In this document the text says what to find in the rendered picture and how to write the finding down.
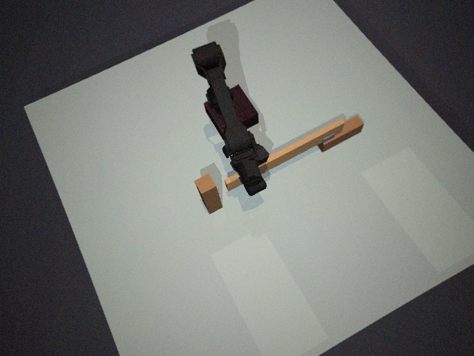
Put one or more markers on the long tan wooden rail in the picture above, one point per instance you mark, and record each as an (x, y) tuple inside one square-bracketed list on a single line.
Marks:
[(290, 151)]

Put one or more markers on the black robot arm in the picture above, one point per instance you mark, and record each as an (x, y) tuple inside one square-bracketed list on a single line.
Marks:
[(210, 63)]

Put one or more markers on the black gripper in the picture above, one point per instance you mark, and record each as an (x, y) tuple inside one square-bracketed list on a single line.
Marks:
[(250, 190)]

